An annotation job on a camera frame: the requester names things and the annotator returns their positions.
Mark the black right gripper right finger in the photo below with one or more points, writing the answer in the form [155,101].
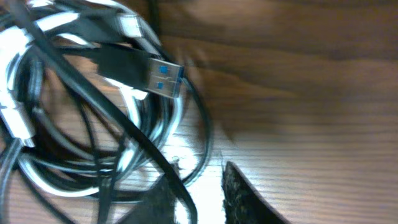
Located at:
[242,203]

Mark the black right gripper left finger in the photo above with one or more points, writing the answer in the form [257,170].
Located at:
[157,206]

